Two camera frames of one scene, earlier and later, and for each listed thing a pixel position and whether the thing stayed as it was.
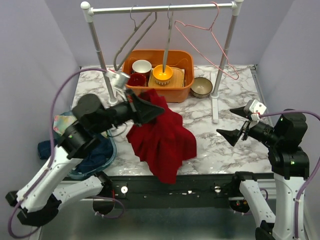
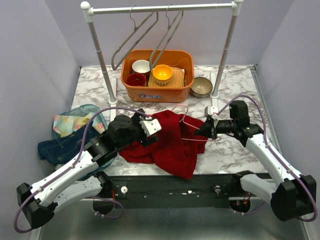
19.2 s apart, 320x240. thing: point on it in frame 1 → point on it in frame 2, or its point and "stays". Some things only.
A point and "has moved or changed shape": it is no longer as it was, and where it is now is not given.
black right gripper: (232, 136) → (207, 129)
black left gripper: (145, 111) → (144, 141)
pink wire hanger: (176, 22) → (216, 139)
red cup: (137, 79) stays
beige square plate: (176, 80) stays
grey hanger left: (135, 28) stays
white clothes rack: (91, 8) stays
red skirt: (163, 142) has moved or changed shape
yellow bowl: (162, 78) stays
